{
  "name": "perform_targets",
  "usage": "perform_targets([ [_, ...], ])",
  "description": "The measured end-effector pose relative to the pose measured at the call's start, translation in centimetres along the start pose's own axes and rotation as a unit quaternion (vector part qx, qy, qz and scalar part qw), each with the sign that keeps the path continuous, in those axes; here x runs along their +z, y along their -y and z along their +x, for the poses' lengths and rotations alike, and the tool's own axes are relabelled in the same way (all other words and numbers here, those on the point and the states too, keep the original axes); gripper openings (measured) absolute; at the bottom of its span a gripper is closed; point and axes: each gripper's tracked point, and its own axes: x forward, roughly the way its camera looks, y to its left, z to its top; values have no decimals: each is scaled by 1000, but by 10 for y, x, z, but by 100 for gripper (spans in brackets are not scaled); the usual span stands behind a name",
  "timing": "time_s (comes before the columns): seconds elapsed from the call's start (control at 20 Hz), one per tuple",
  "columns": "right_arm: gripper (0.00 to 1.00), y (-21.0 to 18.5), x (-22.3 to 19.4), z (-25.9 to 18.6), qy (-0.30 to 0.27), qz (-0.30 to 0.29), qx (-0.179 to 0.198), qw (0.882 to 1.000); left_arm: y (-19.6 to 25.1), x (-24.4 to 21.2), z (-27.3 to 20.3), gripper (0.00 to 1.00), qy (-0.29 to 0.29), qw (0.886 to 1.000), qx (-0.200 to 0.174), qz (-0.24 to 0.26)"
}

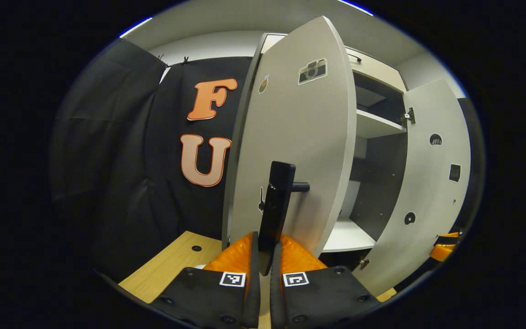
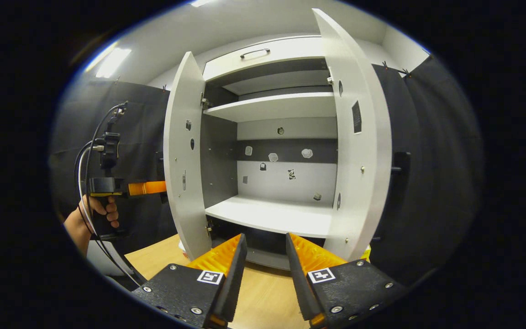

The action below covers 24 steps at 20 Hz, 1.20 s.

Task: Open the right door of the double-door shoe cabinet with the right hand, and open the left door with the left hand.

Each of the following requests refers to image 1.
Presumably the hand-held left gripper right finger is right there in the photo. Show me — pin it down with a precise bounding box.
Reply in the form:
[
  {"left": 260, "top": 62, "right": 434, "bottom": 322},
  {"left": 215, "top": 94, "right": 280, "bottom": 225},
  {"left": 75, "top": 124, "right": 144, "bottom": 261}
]
[{"left": 268, "top": 234, "right": 382, "bottom": 329}]

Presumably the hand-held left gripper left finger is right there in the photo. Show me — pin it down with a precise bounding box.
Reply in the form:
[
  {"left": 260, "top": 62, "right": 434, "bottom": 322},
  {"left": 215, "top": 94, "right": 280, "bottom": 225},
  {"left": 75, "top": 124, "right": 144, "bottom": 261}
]
[{"left": 150, "top": 231, "right": 261, "bottom": 329}]

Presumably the cabinet door with cherry sticker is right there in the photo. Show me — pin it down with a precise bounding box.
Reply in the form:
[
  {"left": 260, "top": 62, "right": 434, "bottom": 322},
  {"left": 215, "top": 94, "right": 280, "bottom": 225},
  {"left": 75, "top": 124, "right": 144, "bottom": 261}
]
[{"left": 352, "top": 79, "right": 471, "bottom": 297}]

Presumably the grey double-door shoe cabinet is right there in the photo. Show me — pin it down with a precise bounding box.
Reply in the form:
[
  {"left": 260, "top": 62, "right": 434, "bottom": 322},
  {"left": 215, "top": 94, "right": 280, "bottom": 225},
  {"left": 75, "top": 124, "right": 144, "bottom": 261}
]
[{"left": 222, "top": 16, "right": 471, "bottom": 297}]

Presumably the black door handle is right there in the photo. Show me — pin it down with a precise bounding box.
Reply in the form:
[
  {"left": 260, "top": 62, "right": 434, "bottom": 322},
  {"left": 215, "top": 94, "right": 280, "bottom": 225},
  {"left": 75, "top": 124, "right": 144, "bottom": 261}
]
[{"left": 258, "top": 161, "right": 310, "bottom": 276}]

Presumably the cabinet door with camera sticker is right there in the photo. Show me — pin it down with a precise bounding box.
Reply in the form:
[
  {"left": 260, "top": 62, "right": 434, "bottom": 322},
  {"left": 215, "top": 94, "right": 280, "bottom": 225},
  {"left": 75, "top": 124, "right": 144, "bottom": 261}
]
[{"left": 222, "top": 16, "right": 357, "bottom": 259}]

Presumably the white cabinet shelf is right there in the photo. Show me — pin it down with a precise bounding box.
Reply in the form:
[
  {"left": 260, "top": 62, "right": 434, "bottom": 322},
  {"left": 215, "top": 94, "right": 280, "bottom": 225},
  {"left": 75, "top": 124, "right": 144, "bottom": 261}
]
[{"left": 357, "top": 110, "right": 406, "bottom": 138}]

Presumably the black backdrop cloth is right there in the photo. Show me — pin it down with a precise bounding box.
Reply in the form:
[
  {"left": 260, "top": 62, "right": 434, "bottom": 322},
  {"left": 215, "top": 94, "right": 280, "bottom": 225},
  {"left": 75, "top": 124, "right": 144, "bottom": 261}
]
[{"left": 51, "top": 39, "right": 485, "bottom": 281}]

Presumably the row of black cloth clips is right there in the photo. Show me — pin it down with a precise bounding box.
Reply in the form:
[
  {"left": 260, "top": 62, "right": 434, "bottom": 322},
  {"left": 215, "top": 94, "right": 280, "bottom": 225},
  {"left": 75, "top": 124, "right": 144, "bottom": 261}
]
[{"left": 156, "top": 54, "right": 190, "bottom": 65}]

